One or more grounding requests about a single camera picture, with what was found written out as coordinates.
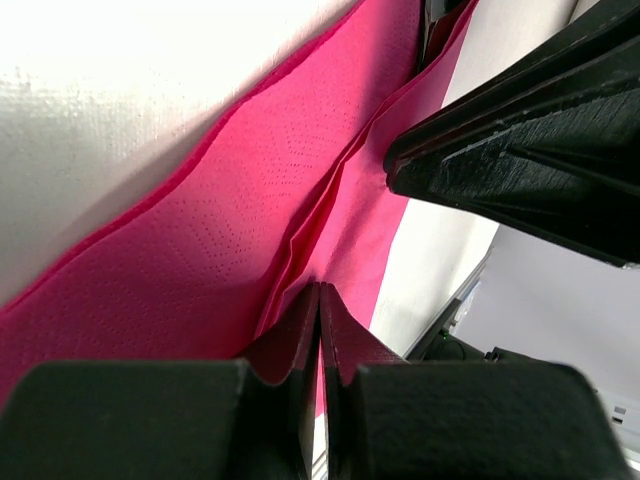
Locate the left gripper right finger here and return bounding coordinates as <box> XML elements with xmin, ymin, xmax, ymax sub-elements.
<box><xmin>319</xmin><ymin>283</ymin><xmax>631</xmax><ymax>479</ymax></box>

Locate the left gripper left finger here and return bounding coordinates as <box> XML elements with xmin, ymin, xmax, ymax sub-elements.
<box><xmin>1</xmin><ymin>284</ymin><xmax>320</xmax><ymax>479</ymax></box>

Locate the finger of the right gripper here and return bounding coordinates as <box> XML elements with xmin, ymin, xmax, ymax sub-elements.
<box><xmin>384</xmin><ymin>1</ymin><xmax>639</xmax><ymax>267</ymax></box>

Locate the magenta paper napkin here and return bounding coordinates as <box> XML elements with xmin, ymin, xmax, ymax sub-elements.
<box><xmin>1</xmin><ymin>1</ymin><xmax>475</xmax><ymax>397</ymax></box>

